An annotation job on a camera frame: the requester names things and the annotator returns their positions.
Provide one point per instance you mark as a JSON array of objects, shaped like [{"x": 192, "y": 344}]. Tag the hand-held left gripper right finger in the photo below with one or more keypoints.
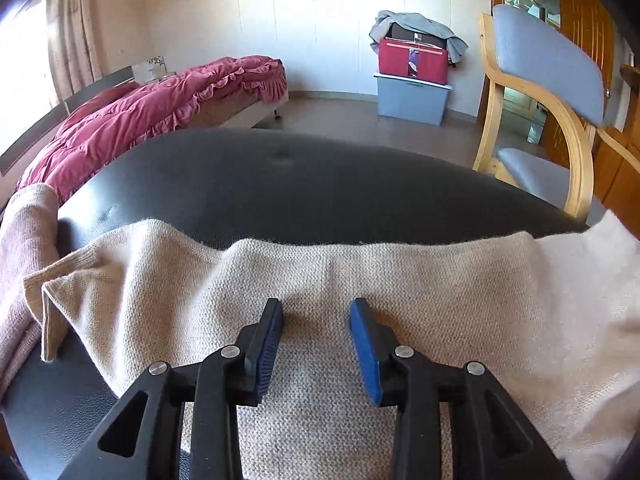
[{"x": 365, "y": 350}]

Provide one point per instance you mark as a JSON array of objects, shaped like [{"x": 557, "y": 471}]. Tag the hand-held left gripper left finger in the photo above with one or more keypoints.
[{"x": 267, "y": 347}]

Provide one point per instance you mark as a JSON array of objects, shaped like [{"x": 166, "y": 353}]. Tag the beige knit sweater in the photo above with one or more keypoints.
[{"x": 315, "y": 280}]

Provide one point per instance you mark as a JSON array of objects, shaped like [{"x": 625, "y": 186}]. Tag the pink knit sweater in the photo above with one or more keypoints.
[{"x": 25, "y": 240}]

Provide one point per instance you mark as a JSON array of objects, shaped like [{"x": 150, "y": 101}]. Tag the black leather ottoman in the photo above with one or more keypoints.
[{"x": 300, "y": 185}]

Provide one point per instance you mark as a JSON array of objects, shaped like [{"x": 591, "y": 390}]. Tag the bed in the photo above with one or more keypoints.
[{"x": 235, "y": 112}]

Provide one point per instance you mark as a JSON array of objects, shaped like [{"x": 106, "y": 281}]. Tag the grey plastic storage box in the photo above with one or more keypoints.
[{"x": 410, "y": 102}]

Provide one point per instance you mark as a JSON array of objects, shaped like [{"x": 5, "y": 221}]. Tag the red fabric storage bag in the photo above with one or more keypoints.
[{"x": 395, "y": 60}]

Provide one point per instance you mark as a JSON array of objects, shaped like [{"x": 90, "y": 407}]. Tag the white floral bedside panel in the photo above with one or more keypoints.
[{"x": 150, "y": 67}]

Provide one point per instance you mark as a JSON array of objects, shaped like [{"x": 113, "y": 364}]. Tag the wooden wardrobe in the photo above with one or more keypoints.
[{"x": 620, "y": 175}]

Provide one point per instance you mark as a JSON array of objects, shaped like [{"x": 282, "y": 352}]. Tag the dark brown case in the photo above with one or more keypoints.
[{"x": 415, "y": 35}]

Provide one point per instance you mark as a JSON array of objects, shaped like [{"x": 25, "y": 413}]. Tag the grey garment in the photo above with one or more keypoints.
[{"x": 440, "y": 30}]

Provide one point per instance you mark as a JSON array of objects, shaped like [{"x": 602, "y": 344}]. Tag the wooden armchair with grey-blue cushions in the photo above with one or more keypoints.
[{"x": 550, "y": 65}]

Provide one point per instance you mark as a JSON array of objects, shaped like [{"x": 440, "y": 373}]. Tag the pink floral curtain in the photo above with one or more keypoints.
[{"x": 70, "y": 35}]

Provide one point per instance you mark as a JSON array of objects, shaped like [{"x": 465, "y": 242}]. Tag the wooden door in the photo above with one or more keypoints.
[{"x": 585, "y": 20}]

